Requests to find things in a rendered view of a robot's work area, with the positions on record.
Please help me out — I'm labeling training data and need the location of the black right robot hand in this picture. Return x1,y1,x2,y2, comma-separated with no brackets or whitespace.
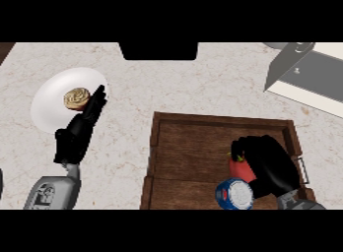
229,134,302,199

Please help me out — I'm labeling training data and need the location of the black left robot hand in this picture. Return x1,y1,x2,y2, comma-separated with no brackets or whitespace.
52,84,109,165

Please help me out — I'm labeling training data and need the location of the red bell pepper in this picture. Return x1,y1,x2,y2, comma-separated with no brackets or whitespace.
226,153,257,184

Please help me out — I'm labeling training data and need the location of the brown wooden tray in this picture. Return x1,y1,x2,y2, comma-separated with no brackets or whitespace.
139,111,317,211

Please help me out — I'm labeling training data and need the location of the beige frosted cupcake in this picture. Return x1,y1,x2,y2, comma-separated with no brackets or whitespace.
62,87,91,111

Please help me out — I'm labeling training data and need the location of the white round plate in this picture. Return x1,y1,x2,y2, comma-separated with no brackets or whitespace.
29,67,111,135

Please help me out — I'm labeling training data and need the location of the blue rimmed can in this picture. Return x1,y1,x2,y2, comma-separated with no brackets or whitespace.
214,177,254,211

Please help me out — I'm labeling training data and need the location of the black appliance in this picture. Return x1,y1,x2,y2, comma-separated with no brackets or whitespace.
118,42,200,61

